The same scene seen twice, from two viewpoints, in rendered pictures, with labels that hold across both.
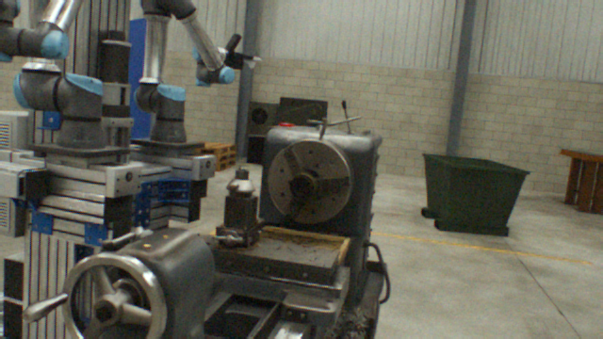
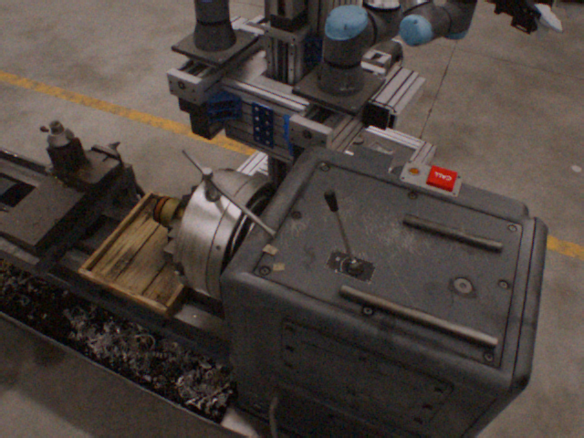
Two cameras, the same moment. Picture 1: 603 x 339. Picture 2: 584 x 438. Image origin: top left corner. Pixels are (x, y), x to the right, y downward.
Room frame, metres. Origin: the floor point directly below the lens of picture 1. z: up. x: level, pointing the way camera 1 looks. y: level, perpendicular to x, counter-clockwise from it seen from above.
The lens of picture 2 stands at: (2.22, -0.77, 2.01)
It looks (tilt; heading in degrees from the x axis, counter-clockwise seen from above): 48 degrees down; 102
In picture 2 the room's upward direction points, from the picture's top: 1 degrees clockwise
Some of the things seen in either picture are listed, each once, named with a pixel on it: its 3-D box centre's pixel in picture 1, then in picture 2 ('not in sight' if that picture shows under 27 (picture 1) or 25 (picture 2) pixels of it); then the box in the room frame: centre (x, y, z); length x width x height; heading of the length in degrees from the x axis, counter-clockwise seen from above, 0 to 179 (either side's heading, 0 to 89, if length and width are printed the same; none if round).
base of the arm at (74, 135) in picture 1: (82, 131); (213, 27); (1.65, 0.71, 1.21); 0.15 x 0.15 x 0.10
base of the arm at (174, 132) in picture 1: (169, 129); (341, 68); (2.11, 0.55, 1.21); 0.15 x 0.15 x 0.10
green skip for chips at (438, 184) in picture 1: (466, 193); not in sight; (6.51, -2.22, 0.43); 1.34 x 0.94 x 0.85; 1
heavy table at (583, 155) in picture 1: (580, 179); not in sight; (9.30, -5.26, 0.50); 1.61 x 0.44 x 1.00; 169
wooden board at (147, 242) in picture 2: (291, 246); (158, 247); (1.68, -0.01, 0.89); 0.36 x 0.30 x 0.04; 78
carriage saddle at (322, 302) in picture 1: (255, 280); (56, 203); (1.29, 0.08, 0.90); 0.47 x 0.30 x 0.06; 78
